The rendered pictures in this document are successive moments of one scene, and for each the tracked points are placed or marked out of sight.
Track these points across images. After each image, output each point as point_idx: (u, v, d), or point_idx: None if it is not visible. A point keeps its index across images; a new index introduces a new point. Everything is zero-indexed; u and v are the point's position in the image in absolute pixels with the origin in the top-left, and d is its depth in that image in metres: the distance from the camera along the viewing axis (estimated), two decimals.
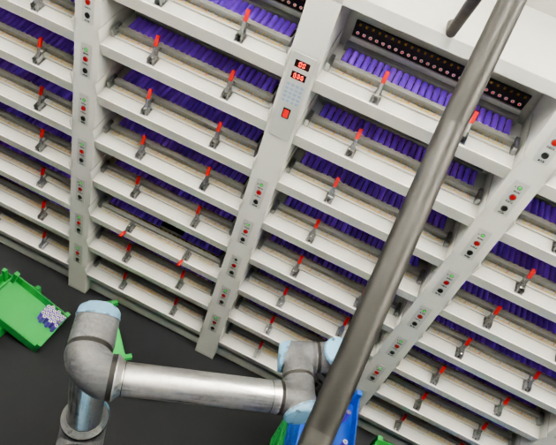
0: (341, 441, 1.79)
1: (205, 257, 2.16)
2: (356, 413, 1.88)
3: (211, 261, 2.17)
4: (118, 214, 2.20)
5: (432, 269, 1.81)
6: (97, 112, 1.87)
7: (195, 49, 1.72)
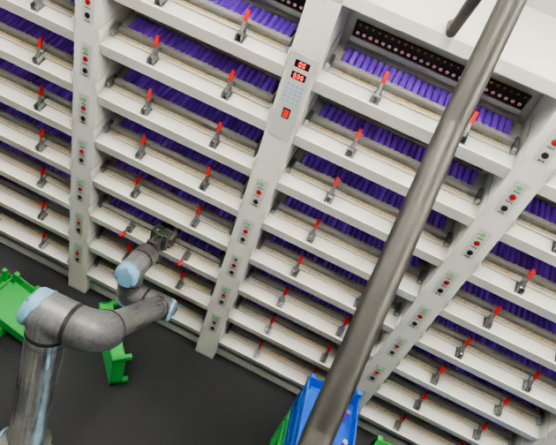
0: (341, 441, 1.79)
1: (205, 257, 2.16)
2: (356, 413, 1.88)
3: (211, 261, 2.17)
4: (118, 214, 2.20)
5: (432, 269, 1.81)
6: (97, 112, 1.87)
7: (195, 49, 1.72)
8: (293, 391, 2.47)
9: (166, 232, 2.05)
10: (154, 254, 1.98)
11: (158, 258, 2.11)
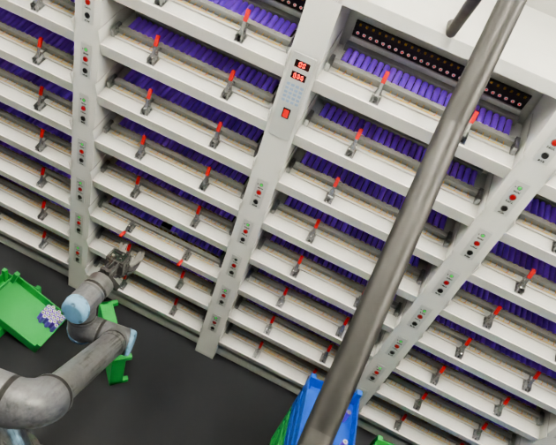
0: (341, 441, 1.79)
1: (205, 257, 2.16)
2: (356, 413, 1.88)
3: (211, 261, 2.17)
4: (118, 214, 2.20)
5: (432, 269, 1.81)
6: (97, 112, 1.87)
7: (195, 49, 1.72)
8: (293, 391, 2.47)
9: (123, 258, 1.84)
10: (108, 284, 1.76)
11: (116, 285, 1.89)
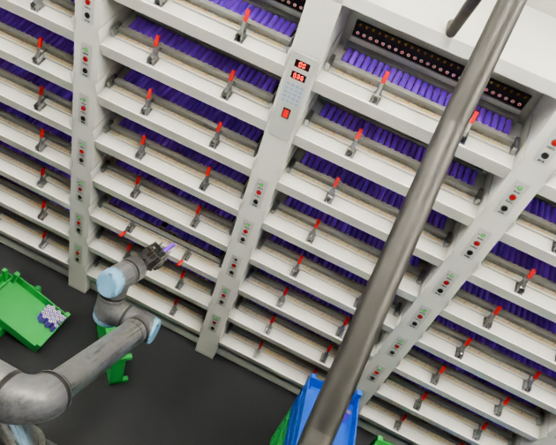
0: (168, 250, 2.04)
1: (205, 257, 2.16)
2: (356, 413, 1.88)
3: (211, 261, 2.17)
4: (118, 214, 2.20)
5: (432, 269, 1.81)
6: (97, 112, 1.87)
7: (195, 49, 1.72)
8: (293, 391, 2.47)
9: (161, 254, 1.90)
10: (144, 273, 1.81)
11: None
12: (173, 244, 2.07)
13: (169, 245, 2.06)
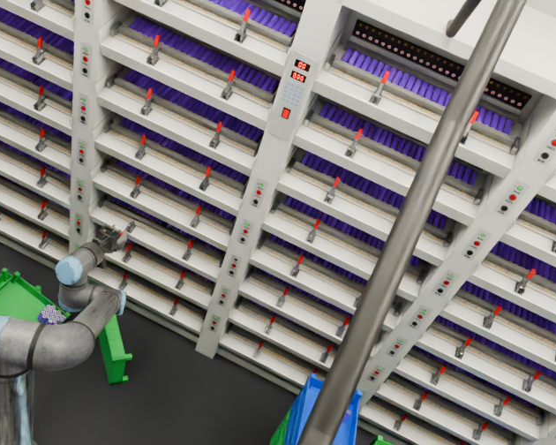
0: None
1: (207, 253, 2.18)
2: (356, 413, 1.88)
3: (211, 261, 2.17)
4: (120, 212, 2.21)
5: (432, 269, 1.81)
6: (97, 112, 1.87)
7: (195, 49, 1.72)
8: (293, 391, 2.47)
9: (113, 233, 1.99)
10: (100, 252, 1.90)
11: (103, 261, 2.02)
12: None
13: None
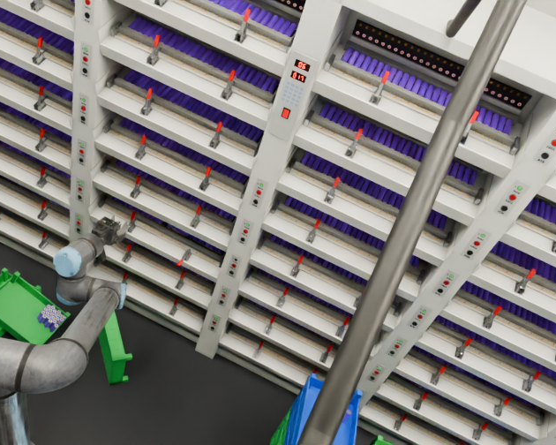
0: None
1: (206, 254, 2.17)
2: (356, 413, 1.88)
3: (211, 261, 2.17)
4: (121, 210, 2.21)
5: (432, 269, 1.81)
6: (97, 112, 1.87)
7: (195, 49, 1.72)
8: (293, 391, 2.47)
9: (113, 224, 1.93)
10: (99, 245, 1.84)
11: (103, 253, 1.96)
12: None
13: None
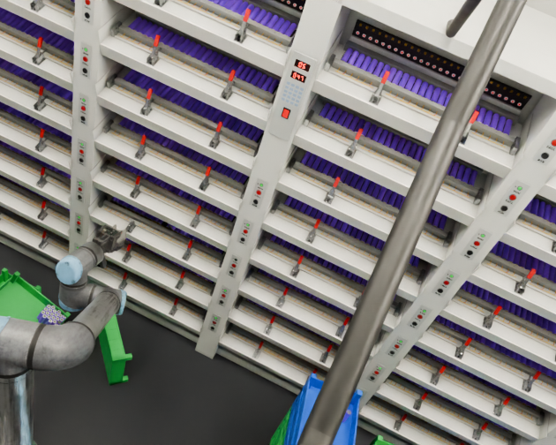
0: None
1: (207, 253, 2.18)
2: (356, 413, 1.88)
3: (211, 261, 2.17)
4: (120, 211, 2.21)
5: (432, 269, 1.81)
6: (97, 112, 1.87)
7: (195, 49, 1.72)
8: (293, 391, 2.47)
9: (113, 233, 1.99)
10: (100, 252, 1.90)
11: (103, 261, 2.02)
12: None
13: None
